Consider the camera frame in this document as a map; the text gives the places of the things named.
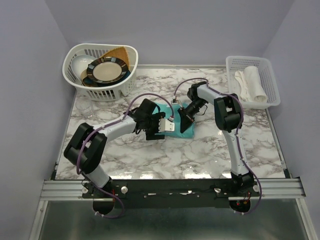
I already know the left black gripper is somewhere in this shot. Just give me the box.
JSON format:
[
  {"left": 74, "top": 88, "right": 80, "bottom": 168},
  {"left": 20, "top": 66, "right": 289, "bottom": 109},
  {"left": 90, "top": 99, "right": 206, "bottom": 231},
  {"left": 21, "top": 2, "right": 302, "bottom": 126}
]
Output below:
[{"left": 144, "top": 112, "right": 166, "bottom": 141}]

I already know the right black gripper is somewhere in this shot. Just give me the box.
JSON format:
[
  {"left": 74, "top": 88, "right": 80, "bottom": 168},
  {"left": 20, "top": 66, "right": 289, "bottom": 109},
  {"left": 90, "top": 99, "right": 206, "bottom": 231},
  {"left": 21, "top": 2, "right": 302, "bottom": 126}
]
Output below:
[{"left": 177, "top": 98, "right": 207, "bottom": 133}]

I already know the teal t shirt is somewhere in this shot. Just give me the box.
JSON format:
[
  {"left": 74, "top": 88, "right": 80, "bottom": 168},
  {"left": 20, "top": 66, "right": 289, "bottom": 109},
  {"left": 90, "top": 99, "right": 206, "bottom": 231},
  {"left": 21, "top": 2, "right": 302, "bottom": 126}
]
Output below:
[{"left": 153, "top": 102, "right": 195, "bottom": 139}]

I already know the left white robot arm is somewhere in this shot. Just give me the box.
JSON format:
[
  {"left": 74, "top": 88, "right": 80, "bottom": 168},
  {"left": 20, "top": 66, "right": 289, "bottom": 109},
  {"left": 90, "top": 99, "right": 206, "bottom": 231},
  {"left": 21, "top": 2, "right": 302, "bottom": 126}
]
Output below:
[{"left": 63, "top": 99, "right": 166, "bottom": 198}]

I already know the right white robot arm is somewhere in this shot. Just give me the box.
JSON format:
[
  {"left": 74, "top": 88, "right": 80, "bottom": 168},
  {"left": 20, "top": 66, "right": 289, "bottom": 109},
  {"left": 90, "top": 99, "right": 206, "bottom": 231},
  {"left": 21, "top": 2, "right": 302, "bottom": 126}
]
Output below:
[{"left": 177, "top": 80, "right": 256, "bottom": 196}]

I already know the striped rim beige plate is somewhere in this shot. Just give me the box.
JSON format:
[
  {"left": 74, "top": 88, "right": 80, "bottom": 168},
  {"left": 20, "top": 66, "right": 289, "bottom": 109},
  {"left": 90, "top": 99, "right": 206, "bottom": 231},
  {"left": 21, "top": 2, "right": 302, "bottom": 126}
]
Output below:
[{"left": 86, "top": 57, "right": 129, "bottom": 84}]

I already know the clear drinking glass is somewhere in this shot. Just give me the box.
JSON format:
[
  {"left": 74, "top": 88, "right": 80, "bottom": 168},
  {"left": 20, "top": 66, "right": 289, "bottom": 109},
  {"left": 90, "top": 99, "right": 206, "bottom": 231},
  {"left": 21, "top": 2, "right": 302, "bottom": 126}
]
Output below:
[{"left": 75, "top": 100, "right": 94, "bottom": 118}]

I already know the round white dish basket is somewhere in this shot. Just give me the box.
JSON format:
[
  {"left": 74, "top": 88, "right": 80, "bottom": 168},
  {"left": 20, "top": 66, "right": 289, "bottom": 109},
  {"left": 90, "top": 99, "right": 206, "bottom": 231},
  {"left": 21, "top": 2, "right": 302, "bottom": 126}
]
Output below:
[{"left": 62, "top": 43, "right": 139, "bottom": 102}]

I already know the folded white cloth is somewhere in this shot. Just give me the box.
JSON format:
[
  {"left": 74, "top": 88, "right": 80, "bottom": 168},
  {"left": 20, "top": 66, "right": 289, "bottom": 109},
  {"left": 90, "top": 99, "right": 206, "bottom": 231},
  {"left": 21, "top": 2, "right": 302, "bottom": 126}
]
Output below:
[{"left": 234, "top": 70, "right": 254, "bottom": 102}]

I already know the rectangular white mesh basket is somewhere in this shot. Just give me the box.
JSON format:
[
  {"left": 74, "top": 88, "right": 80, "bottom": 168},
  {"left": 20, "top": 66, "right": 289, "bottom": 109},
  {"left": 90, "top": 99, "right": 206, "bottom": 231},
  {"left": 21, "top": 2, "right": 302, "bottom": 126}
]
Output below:
[{"left": 225, "top": 56, "right": 281, "bottom": 110}]

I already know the rolled white t shirt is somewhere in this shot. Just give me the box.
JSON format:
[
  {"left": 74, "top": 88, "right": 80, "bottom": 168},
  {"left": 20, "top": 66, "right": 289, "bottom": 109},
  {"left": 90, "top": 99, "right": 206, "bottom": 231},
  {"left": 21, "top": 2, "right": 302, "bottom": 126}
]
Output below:
[{"left": 244, "top": 66, "right": 268, "bottom": 103}]

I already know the white bowl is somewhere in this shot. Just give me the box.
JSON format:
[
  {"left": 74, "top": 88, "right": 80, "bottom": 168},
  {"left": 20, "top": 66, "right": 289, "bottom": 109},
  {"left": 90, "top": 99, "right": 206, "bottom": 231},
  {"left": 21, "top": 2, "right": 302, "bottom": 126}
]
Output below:
[{"left": 71, "top": 54, "right": 96, "bottom": 80}]

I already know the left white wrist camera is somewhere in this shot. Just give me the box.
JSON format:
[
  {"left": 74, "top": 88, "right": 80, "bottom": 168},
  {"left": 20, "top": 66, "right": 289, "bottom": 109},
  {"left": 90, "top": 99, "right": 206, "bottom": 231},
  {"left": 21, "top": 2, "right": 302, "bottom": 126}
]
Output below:
[{"left": 158, "top": 118, "right": 175, "bottom": 133}]

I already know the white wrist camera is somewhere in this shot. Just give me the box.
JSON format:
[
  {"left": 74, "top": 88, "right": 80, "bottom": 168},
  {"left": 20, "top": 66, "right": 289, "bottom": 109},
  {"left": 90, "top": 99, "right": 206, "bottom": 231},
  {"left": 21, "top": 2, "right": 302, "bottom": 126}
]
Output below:
[
  {"left": 158, "top": 118, "right": 175, "bottom": 133},
  {"left": 171, "top": 98, "right": 183, "bottom": 107}
]

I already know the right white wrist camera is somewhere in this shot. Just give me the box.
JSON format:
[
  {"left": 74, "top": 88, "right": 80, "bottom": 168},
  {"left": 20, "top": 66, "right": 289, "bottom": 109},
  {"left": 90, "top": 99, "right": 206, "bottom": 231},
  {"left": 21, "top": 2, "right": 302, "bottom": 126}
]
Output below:
[{"left": 171, "top": 98, "right": 183, "bottom": 107}]

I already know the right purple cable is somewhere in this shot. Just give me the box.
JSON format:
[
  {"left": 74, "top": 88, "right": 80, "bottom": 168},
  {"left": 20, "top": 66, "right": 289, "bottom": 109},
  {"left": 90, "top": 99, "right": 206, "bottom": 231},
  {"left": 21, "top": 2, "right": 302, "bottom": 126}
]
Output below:
[{"left": 172, "top": 77, "right": 263, "bottom": 201}]

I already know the purple cable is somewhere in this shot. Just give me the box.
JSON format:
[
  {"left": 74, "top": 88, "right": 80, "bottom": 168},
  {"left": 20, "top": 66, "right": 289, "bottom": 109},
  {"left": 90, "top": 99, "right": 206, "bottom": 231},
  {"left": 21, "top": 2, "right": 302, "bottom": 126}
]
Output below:
[
  {"left": 76, "top": 92, "right": 176, "bottom": 191},
  {"left": 172, "top": 77, "right": 263, "bottom": 201}
]

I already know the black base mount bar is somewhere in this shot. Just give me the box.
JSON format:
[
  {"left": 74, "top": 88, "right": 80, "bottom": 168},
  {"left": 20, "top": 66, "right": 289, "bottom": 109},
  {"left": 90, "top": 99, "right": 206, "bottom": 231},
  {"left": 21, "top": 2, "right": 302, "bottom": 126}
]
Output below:
[{"left": 82, "top": 177, "right": 261, "bottom": 210}]

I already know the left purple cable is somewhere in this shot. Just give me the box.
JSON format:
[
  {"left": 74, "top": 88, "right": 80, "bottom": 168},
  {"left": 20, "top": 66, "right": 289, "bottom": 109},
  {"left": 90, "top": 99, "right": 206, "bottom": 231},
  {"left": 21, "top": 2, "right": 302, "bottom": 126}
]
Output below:
[{"left": 76, "top": 92, "right": 176, "bottom": 191}]

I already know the aluminium frame rail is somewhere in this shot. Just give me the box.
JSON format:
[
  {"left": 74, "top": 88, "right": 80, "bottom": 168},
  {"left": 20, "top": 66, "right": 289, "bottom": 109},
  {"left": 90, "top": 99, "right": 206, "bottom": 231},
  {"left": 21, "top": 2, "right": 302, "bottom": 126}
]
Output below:
[{"left": 40, "top": 178, "right": 306, "bottom": 201}]

